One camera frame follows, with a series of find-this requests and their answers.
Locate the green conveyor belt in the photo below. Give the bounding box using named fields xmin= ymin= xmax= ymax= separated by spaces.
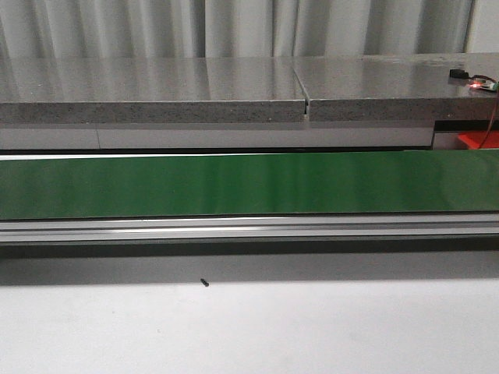
xmin=1 ymin=150 xmax=498 ymax=243

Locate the grey stone countertop slab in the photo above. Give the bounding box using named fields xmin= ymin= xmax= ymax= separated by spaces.
xmin=293 ymin=53 xmax=498 ymax=122
xmin=1 ymin=58 xmax=306 ymax=124

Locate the grey stone countertop left slab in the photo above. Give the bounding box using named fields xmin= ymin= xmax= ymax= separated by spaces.
xmin=1 ymin=58 xmax=306 ymax=124

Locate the grey stone countertop right slab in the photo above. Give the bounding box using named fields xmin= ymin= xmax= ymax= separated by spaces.
xmin=293 ymin=53 xmax=498 ymax=122

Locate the white pleated curtain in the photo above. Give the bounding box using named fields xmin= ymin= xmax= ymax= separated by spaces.
xmin=1 ymin=1 xmax=498 ymax=58

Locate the small sensor circuit board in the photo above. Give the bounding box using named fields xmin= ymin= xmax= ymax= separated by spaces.
xmin=449 ymin=69 xmax=498 ymax=92

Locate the red plastic tray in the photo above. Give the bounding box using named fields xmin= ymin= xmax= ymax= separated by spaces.
xmin=458 ymin=131 xmax=499 ymax=150

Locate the red black sensor wire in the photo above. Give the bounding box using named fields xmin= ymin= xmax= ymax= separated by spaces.
xmin=477 ymin=72 xmax=499 ymax=150

